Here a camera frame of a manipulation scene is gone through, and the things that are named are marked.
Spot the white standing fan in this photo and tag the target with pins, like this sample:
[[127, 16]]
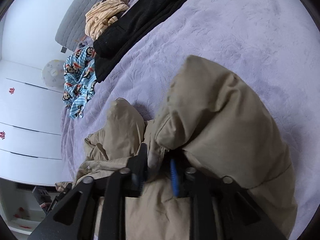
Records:
[[53, 73]]

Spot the red paper decoration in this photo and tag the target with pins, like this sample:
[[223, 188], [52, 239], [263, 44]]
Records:
[[2, 135], [11, 91]]

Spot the blue monkey print cloth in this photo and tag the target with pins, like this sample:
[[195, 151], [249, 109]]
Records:
[[77, 80]]

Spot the purple fleece blanket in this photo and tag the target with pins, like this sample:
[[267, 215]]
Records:
[[237, 30]]

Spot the grey quilted headboard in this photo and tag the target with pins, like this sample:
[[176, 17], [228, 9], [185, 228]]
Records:
[[80, 17]]

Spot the beige puffer jacket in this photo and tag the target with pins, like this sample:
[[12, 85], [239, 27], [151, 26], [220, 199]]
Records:
[[220, 120]]

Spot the black garment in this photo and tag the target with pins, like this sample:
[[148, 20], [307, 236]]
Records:
[[140, 17]]

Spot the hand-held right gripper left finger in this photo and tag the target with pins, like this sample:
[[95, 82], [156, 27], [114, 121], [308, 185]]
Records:
[[136, 170]]

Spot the white shelf unit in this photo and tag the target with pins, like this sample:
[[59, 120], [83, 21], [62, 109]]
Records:
[[15, 205]]

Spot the beige striped garment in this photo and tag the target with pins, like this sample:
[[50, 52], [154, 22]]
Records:
[[102, 17]]

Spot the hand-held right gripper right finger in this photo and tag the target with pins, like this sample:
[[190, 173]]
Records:
[[175, 180]]

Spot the white wardrobe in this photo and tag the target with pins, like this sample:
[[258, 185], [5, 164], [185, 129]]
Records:
[[25, 110]]

